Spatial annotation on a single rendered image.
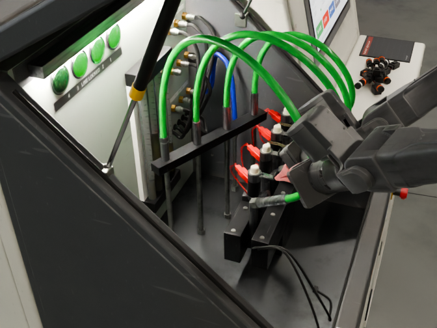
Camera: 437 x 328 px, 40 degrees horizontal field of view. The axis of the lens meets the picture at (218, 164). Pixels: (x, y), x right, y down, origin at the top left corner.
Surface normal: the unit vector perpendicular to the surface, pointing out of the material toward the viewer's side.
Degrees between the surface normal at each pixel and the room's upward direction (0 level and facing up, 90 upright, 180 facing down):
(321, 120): 41
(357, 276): 0
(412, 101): 58
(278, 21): 90
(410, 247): 0
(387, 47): 0
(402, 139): 36
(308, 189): 49
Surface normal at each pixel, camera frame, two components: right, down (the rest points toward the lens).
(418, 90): -0.18, 0.15
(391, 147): -0.57, -0.76
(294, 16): 0.90, 0.00
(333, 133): 0.28, -0.27
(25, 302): -0.36, 0.56
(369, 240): -0.02, -0.80
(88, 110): 0.93, 0.20
